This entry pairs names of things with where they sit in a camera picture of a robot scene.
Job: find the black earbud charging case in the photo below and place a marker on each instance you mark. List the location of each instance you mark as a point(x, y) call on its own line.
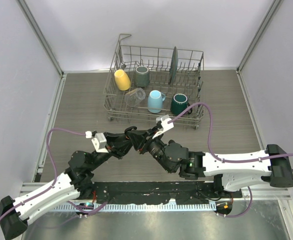
point(131, 128)

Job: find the grey-green mug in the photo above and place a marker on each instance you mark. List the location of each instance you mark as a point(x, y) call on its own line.
point(142, 76)

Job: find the dark teal mug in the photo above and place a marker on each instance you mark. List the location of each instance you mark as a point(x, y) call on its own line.
point(179, 103)

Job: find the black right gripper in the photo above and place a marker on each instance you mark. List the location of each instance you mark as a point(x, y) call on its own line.
point(142, 139)

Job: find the light blue mug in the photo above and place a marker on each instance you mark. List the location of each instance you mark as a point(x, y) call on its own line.
point(155, 101)

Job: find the yellow cup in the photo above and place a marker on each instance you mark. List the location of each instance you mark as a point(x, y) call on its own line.
point(122, 80)

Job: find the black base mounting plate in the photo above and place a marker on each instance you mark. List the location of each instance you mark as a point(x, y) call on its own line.
point(160, 192)

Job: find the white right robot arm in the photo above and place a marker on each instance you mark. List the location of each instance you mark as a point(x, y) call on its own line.
point(230, 172)

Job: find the grey wire dish rack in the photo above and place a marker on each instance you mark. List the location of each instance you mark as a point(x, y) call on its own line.
point(188, 79)

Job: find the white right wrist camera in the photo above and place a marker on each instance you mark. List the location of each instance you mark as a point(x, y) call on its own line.
point(163, 124)

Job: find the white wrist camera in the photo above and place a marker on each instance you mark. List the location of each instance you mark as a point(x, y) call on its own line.
point(163, 124)
point(98, 140)

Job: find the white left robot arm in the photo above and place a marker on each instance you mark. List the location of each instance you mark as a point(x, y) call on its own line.
point(16, 214)

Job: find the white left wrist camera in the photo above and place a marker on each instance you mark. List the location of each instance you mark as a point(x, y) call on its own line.
point(98, 140)

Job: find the aluminium slotted rail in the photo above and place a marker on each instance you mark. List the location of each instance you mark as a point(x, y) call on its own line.
point(169, 207)

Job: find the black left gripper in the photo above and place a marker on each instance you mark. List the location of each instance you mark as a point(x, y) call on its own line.
point(117, 144)

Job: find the clear glass cup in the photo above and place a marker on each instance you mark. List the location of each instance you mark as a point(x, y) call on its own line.
point(134, 97)

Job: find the teal plate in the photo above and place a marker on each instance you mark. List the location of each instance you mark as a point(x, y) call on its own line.
point(173, 66)

